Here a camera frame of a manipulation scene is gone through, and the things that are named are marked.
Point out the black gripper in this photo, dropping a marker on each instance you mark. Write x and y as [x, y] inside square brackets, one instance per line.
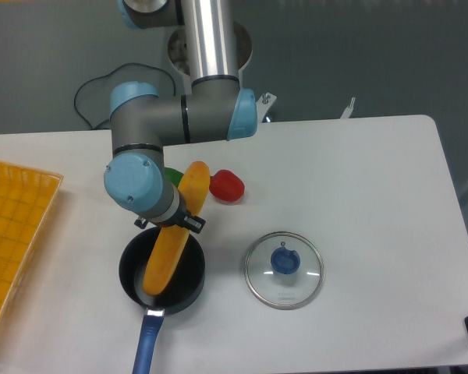
[174, 215]

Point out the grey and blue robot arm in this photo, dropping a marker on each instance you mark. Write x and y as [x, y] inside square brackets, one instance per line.
[143, 123]

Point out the green bell pepper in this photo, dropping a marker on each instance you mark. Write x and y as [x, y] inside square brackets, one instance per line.
[174, 176]

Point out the red bell pepper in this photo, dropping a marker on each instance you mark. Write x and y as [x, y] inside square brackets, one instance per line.
[226, 186]

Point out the glass lid with blue knob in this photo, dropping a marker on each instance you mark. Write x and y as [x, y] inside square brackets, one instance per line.
[284, 270]

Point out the yellow plastic basket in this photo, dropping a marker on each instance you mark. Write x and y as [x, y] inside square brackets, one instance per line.
[26, 196]

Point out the black pot with blue handle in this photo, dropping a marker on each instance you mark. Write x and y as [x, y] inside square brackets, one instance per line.
[183, 289]

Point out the white metal robot base frame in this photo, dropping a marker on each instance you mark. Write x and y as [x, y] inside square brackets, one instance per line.
[267, 101]

